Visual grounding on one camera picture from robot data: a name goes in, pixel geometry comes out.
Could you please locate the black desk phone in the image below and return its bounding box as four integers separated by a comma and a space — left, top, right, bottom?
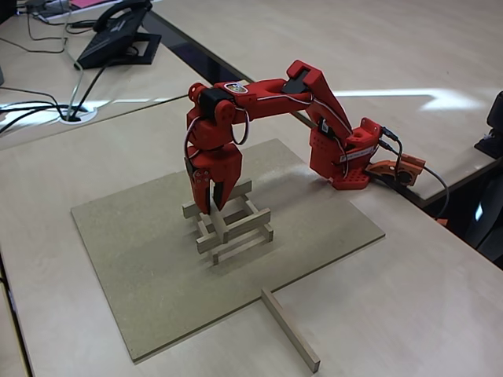
75, 0, 163, 71

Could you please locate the orange table clamp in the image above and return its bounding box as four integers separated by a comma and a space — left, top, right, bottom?
365, 154, 428, 189

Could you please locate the pink paper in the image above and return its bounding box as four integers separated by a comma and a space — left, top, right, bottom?
68, 0, 119, 9

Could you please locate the black monitor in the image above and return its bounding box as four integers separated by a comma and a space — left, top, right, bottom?
0, 0, 19, 25

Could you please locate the black office chair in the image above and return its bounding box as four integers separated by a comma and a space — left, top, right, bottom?
462, 156, 503, 272

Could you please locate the brown fibreboard base plate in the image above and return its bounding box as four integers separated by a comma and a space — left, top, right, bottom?
70, 137, 387, 365

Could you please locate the white table cable grommet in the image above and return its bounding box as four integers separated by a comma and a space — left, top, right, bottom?
58, 104, 98, 126

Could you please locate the black phone cable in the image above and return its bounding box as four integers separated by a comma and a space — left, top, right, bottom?
74, 64, 109, 118

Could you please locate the grey translucent cable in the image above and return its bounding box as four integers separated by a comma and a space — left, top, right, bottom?
62, 37, 86, 119

